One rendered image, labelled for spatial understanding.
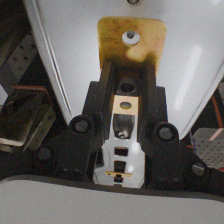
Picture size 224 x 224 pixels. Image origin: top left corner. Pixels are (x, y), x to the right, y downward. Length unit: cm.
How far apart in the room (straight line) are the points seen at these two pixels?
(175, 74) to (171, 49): 4
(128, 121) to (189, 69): 10
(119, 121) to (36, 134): 15
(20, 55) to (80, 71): 49
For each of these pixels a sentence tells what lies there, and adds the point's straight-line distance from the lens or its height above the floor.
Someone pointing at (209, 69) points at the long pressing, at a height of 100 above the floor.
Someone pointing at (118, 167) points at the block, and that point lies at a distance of 56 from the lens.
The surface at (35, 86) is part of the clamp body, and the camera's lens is 35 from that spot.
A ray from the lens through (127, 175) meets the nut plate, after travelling 56.
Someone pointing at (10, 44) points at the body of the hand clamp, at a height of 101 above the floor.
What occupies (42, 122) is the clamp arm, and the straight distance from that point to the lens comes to 31.
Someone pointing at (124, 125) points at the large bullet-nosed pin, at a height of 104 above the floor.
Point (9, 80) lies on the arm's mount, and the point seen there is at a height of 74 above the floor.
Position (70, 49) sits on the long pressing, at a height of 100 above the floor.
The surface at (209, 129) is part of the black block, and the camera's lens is 35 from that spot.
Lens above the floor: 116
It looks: 36 degrees down
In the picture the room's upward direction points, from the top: 172 degrees counter-clockwise
